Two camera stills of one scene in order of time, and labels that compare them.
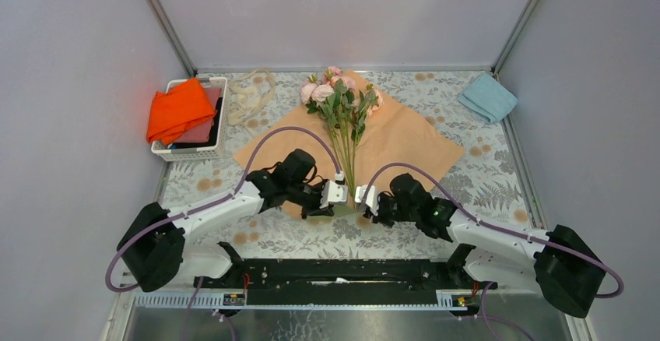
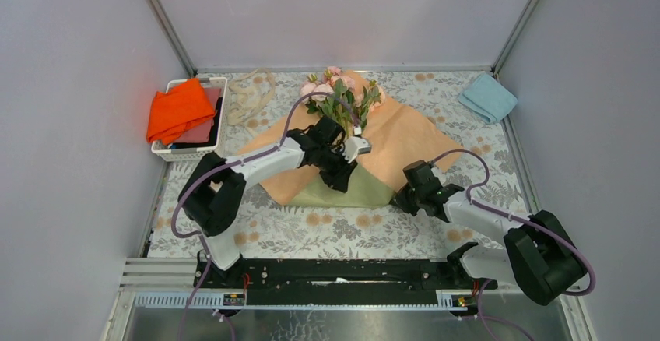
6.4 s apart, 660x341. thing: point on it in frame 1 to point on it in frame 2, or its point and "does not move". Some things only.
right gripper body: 389,211 to 408,199
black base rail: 399,281 does not move
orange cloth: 171,111 does not move
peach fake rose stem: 319,94 to 342,83
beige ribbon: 250,93 does not move
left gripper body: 308,198 to 332,166
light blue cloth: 488,98 does not move
